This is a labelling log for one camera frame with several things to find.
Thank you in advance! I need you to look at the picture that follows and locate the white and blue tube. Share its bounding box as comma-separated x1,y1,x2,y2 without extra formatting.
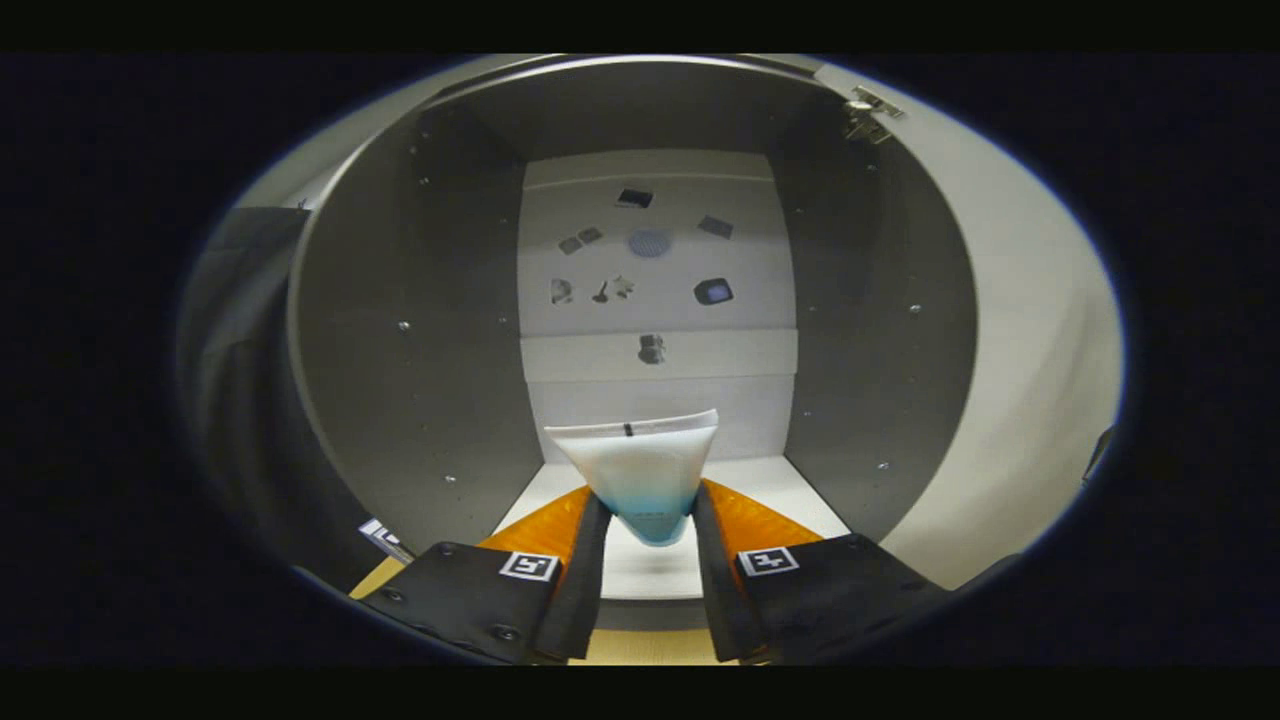
543,408,720,548

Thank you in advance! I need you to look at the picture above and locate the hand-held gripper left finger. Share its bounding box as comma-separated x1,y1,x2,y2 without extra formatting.
355,485,614,666

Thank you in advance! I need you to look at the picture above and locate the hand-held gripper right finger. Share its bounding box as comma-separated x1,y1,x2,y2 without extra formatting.
692,479,953,666

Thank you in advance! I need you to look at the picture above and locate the grey cabinet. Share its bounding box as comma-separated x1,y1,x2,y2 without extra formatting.
288,55,981,606

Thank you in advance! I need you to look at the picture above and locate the black backdrop cloth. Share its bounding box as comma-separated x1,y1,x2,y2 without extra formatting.
178,205,401,591

